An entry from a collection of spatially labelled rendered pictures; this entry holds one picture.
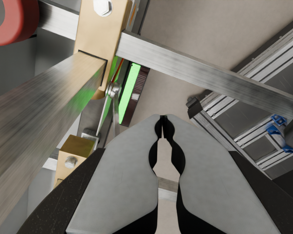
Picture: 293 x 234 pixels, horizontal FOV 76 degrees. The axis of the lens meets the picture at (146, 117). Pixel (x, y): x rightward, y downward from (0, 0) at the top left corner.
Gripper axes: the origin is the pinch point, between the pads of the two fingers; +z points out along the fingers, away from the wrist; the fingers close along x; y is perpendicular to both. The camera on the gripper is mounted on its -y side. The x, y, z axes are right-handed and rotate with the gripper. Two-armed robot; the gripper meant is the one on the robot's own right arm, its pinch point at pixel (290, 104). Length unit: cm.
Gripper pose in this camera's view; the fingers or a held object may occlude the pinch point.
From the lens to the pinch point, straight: 38.7
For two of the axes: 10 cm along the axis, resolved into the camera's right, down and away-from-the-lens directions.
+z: 0.4, -5.0, 8.7
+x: 3.4, -8.1, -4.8
